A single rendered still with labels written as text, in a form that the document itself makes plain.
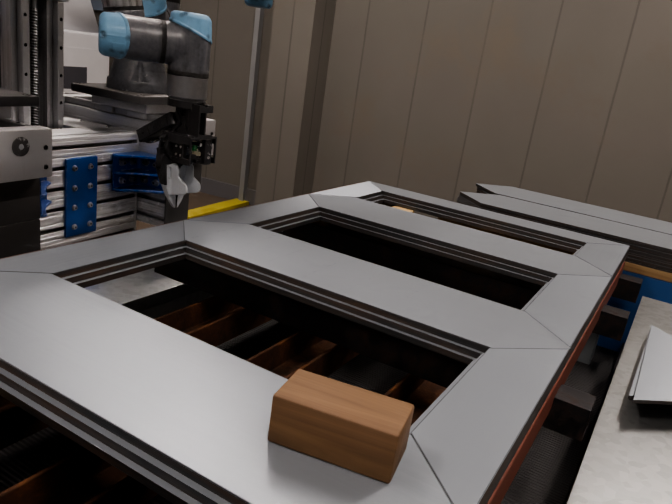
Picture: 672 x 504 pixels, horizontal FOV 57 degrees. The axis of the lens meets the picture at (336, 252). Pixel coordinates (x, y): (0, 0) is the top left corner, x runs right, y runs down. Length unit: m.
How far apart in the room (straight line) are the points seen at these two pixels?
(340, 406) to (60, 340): 0.35
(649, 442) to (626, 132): 3.13
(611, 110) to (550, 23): 0.62
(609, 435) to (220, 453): 0.57
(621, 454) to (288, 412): 0.50
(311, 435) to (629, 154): 3.55
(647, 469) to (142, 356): 0.64
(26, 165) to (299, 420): 0.81
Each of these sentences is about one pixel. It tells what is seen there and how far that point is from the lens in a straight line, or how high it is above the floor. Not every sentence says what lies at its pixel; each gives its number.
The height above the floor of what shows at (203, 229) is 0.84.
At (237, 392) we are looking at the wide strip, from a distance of 0.67.
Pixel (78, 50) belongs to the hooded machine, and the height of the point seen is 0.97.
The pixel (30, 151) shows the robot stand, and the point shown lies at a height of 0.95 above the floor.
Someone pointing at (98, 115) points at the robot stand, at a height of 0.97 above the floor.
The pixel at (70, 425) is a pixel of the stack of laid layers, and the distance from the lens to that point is 0.66.
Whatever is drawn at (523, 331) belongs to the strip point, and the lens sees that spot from 0.95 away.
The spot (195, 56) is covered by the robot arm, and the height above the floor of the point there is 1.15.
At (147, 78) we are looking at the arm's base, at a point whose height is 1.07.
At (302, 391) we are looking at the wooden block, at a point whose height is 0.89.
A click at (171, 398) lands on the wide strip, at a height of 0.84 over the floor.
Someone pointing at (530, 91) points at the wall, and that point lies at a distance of 4.02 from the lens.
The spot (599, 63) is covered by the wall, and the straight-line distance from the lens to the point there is 3.99.
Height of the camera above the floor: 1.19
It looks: 18 degrees down
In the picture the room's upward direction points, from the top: 8 degrees clockwise
